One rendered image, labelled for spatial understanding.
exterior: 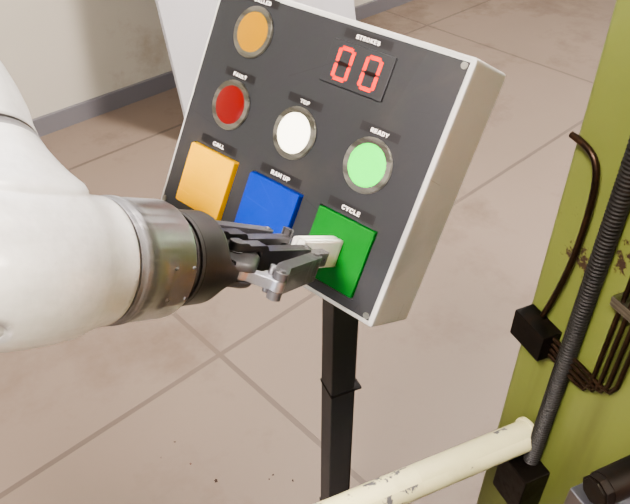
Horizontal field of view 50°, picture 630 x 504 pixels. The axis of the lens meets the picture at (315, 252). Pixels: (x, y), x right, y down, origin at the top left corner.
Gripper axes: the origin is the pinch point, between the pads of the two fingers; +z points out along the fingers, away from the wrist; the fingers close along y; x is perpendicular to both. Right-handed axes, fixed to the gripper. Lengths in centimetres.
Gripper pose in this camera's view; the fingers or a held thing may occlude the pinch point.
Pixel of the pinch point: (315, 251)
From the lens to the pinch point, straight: 67.9
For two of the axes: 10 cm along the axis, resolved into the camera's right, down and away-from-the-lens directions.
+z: 5.7, -0.2, 8.2
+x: 3.3, -9.1, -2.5
